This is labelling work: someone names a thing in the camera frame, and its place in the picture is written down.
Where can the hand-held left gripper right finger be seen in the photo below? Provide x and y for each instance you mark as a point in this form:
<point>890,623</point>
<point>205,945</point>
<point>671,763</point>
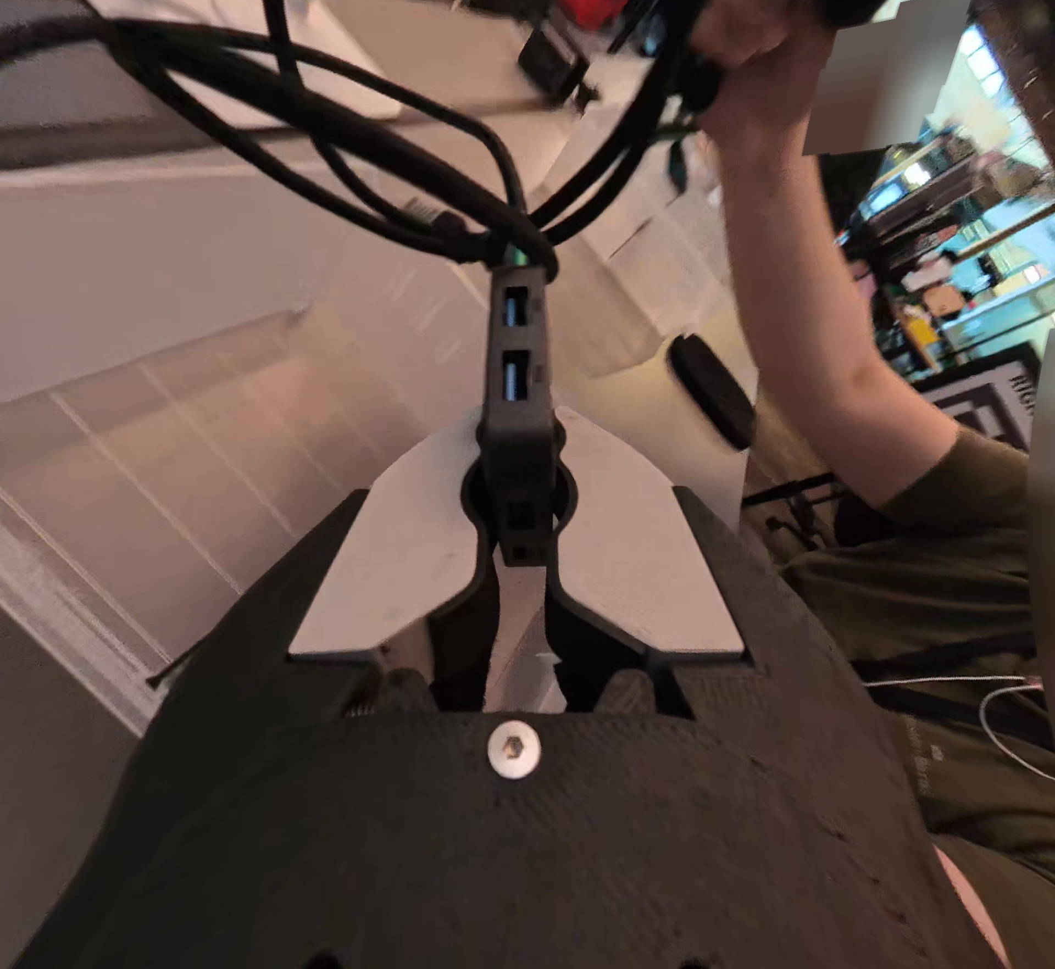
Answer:
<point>643,557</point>

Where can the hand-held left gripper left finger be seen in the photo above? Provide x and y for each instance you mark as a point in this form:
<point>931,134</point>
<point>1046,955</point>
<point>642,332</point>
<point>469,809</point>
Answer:
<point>396,557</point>

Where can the black multiport hub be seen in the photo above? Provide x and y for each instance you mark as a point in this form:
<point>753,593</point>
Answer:
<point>519,425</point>

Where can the clear plastic bin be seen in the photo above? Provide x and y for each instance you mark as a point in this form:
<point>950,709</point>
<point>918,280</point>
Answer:
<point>206,409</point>

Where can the person's right hand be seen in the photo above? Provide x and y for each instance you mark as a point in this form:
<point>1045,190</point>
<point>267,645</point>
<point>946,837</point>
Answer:
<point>758,30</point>

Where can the black ribbed wrist rest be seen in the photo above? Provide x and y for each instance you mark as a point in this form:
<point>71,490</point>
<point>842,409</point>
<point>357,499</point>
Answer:
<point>713,392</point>

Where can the black power adapter box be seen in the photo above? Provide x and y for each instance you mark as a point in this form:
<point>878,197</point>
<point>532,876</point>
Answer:
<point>548,67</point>

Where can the framed black white marker sign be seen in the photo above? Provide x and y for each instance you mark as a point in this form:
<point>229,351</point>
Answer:
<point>981,409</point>

